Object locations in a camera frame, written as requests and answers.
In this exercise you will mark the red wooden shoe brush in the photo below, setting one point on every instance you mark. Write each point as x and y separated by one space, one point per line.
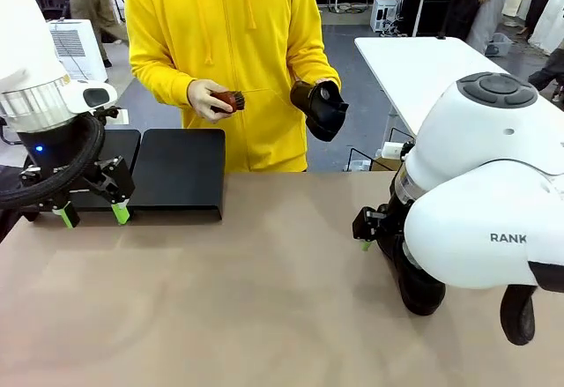
229 101

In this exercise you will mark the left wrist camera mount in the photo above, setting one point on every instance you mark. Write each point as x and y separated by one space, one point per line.
123 117

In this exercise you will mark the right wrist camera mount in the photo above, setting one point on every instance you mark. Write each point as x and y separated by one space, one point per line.
393 150

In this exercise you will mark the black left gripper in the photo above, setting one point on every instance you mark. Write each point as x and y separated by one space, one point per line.
53 144

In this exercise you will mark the person's right forearm yellow sleeve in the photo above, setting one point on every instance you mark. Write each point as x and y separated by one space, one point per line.
163 78

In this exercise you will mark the white table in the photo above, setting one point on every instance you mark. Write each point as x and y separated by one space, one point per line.
418 69

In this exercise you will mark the white computer tower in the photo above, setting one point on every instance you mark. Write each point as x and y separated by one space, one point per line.
384 14

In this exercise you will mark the walking person khaki trousers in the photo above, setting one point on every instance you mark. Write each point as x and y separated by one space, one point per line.
94 8

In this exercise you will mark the thin black metal frame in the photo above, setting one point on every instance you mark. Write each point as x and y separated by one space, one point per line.
352 153

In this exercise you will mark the grey plastic bin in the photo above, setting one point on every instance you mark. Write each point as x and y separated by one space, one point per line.
500 45

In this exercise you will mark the white air purifier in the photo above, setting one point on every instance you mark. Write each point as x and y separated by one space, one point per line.
81 47

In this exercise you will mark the black leather shoe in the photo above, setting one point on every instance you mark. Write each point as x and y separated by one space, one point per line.
319 113
420 292

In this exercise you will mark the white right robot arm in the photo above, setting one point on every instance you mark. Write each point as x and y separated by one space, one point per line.
484 175

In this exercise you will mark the person in yellow hoodie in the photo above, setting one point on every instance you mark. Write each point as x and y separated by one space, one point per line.
220 30

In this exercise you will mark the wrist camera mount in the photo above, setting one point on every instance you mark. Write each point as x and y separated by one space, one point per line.
393 150
123 117

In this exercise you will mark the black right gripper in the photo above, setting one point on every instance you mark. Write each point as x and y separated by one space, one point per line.
392 224

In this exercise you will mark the person's right hand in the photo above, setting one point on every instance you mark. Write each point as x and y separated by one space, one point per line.
205 98

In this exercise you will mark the white paper shoe stuffing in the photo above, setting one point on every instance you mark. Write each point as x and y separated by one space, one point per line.
410 257

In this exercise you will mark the person's left forearm yellow sleeve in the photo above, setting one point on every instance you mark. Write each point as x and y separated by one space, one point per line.
315 67

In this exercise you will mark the black flat tray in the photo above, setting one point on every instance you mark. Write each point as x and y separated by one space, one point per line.
185 171

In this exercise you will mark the crouching person in dark clothes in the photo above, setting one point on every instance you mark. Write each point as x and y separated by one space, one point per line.
546 76

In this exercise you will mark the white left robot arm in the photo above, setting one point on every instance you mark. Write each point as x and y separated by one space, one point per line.
26 43

